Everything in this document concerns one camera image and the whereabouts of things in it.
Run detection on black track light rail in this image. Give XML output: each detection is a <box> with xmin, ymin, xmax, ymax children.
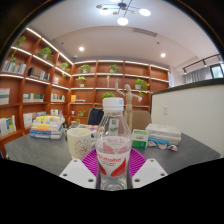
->
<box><xmin>182</xmin><ymin>53</ymin><xmax>223</xmax><ymax>74</ymax></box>

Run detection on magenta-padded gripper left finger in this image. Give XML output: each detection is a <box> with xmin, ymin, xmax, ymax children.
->
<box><xmin>59</xmin><ymin>148</ymin><xmax>101</xmax><ymax>190</ymax></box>

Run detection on wooden artist mannequin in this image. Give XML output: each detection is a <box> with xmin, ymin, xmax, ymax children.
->
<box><xmin>114</xmin><ymin>78</ymin><xmax>144</xmax><ymax>133</ymax></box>

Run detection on branched ceiling lamp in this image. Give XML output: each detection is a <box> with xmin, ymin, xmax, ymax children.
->
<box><xmin>95</xmin><ymin>0</ymin><xmax>152</xmax><ymax>27</ymax></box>

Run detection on colourful book stack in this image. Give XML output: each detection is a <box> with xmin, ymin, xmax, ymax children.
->
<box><xmin>29</xmin><ymin>114</ymin><xmax>66</xmax><ymax>140</ymax></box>

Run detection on magazine with orange cover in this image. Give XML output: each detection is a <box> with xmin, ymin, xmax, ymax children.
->
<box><xmin>78</xmin><ymin>123</ymin><xmax>100</xmax><ymax>133</ymax></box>

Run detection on dark blue chair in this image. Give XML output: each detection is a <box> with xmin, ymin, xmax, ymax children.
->
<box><xmin>87</xmin><ymin>107</ymin><xmax>105</xmax><ymax>126</ymax></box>

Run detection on clear plastic water bottle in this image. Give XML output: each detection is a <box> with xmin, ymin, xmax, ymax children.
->
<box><xmin>94</xmin><ymin>97</ymin><xmax>133</xmax><ymax>192</ymax></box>

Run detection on blue and white book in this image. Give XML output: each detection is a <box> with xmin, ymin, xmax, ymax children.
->
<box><xmin>148</xmin><ymin>135</ymin><xmax>182</xmax><ymax>147</ymax></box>

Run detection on grey window curtain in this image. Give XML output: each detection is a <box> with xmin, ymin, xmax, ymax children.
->
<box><xmin>184</xmin><ymin>66</ymin><xmax>213</xmax><ymax>85</ymax></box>

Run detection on tan upholstered chair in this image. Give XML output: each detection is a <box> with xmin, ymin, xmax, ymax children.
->
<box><xmin>131</xmin><ymin>110</ymin><xmax>153</xmax><ymax>133</ymax></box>

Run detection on white counter with dark top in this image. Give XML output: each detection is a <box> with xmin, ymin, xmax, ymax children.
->
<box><xmin>150</xmin><ymin>77</ymin><xmax>224</xmax><ymax>158</ymax></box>

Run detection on small green and white box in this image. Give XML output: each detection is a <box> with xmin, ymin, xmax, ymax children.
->
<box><xmin>131</xmin><ymin>129</ymin><xmax>150</xmax><ymax>149</ymax></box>

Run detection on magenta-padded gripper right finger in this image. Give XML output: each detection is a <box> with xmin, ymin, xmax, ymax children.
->
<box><xmin>128</xmin><ymin>148</ymin><xmax>169</xmax><ymax>190</ymax></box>

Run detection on wooden shelf unit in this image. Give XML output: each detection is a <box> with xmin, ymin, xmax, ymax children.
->
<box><xmin>0</xmin><ymin>26</ymin><xmax>172</xmax><ymax>143</ymax></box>

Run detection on cream ceramic mug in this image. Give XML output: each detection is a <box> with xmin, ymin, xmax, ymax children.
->
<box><xmin>66</xmin><ymin>127</ymin><xmax>95</xmax><ymax>160</ymax></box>

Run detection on thick white book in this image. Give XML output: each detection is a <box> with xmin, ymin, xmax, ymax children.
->
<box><xmin>145</xmin><ymin>123</ymin><xmax>183</xmax><ymax>140</ymax></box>

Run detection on ceiling air vent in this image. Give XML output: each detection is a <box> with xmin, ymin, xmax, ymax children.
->
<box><xmin>132</xmin><ymin>27</ymin><xmax>158</xmax><ymax>37</ymax></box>

